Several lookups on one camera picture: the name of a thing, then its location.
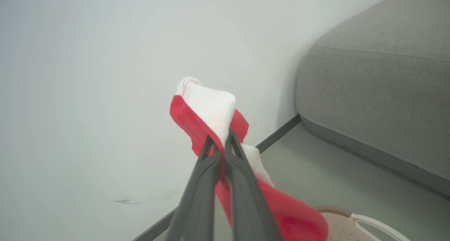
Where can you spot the grey fabric sofa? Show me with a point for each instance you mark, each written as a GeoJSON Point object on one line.
{"type": "Point", "coordinates": [379, 93]}

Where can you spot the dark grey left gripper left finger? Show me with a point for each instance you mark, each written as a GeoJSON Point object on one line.
{"type": "Point", "coordinates": [200, 198]}

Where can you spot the cream perforated laundry basket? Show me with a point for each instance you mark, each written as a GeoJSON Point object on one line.
{"type": "Point", "coordinates": [337, 230]}

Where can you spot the red and white garment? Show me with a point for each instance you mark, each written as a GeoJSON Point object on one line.
{"type": "Point", "coordinates": [211, 107]}

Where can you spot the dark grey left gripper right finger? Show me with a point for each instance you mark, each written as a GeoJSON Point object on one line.
{"type": "Point", "coordinates": [246, 198]}

